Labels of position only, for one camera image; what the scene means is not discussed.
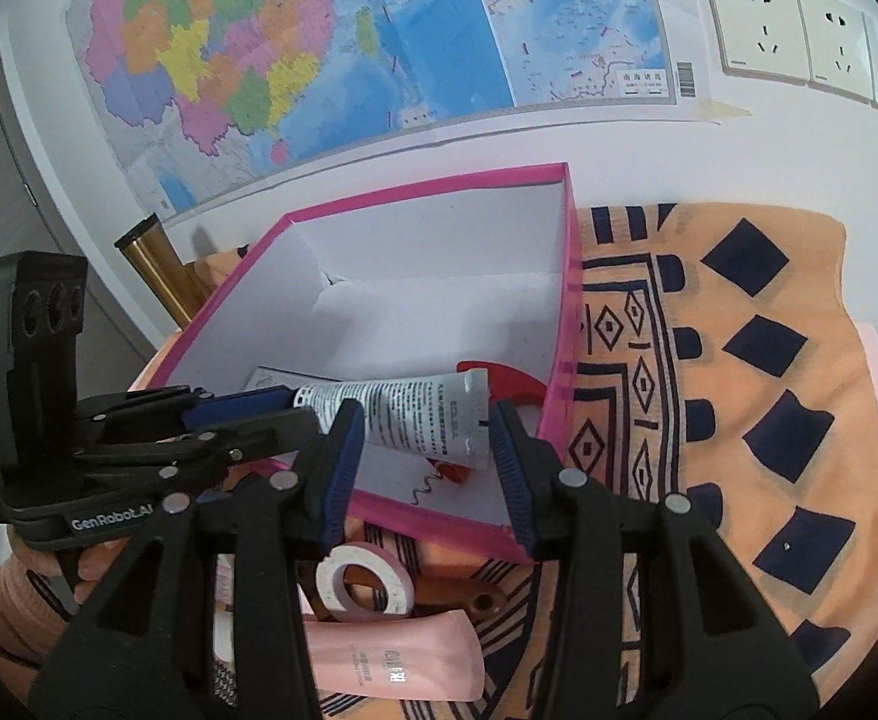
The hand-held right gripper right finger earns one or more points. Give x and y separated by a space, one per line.
514 465

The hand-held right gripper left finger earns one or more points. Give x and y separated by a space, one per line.
341 457

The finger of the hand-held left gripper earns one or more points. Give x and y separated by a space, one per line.
274 435
236 406

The white printed tube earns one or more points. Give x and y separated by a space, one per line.
401 412

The white tape roll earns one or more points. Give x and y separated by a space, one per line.
330 577

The brown comb massager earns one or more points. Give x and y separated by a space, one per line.
446 592

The pink cardboard box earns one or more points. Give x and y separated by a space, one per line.
424 292

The pink patterned packet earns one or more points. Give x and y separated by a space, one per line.
394 660

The person's left hand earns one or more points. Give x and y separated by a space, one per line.
97 562

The white printed card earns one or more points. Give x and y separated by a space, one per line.
289 379

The red plastic tool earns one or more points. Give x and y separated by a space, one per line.
514 382

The gold metal leg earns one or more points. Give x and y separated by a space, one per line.
157 270

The grey door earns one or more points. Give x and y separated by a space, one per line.
3 187

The white small object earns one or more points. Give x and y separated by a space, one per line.
223 634

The orange patterned blanket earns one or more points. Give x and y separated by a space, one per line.
709 390

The masking tape strip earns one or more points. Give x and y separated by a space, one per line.
720 111

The colourful wall map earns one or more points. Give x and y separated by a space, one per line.
409 30

